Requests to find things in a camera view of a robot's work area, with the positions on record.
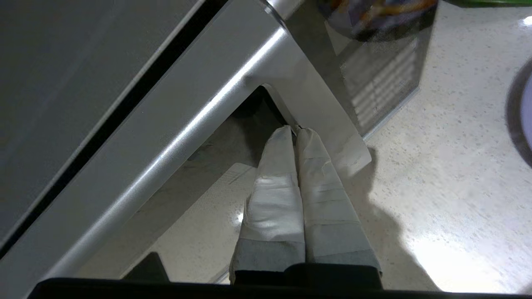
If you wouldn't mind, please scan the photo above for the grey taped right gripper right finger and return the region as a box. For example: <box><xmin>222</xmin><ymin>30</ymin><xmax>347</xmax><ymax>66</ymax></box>
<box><xmin>294</xmin><ymin>127</ymin><xmax>383</xmax><ymax>277</ymax></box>

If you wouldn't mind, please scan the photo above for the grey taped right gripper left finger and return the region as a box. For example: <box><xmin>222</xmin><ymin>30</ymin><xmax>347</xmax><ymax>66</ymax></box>
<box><xmin>230</xmin><ymin>126</ymin><xmax>307</xmax><ymax>285</ymax></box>

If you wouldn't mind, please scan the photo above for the black glass microwave door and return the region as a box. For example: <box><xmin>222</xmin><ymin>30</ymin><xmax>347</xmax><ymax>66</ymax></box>
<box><xmin>0</xmin><ymin>0</ymin><xmax>373</xmax><ymax>299</ymax></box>

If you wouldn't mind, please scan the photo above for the silver microwave oven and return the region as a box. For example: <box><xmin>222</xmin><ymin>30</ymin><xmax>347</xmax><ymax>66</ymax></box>
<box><xmin>0</xmin><ymin>0</ymin><xmax>439</xmax><ymax>245</ymax></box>

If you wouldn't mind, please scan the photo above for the green plastic tray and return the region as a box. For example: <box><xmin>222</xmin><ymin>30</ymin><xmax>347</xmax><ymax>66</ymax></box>
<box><xmin>443</xmin><ymin>0</ymin><xmax>532</xmax><ymax>8</ymax></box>

